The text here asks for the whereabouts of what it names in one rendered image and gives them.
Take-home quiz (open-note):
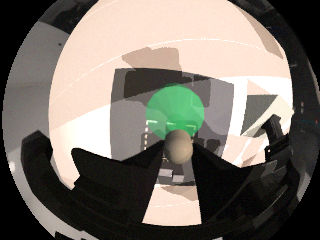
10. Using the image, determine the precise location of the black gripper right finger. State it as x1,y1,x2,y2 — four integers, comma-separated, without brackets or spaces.
191,143,277,224

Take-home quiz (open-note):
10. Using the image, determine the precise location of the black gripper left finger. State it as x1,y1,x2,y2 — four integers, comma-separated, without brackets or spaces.
71,140,165,223

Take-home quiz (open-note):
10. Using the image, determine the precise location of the green glass bottle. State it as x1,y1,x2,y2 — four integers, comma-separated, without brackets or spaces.
145,83,204,164

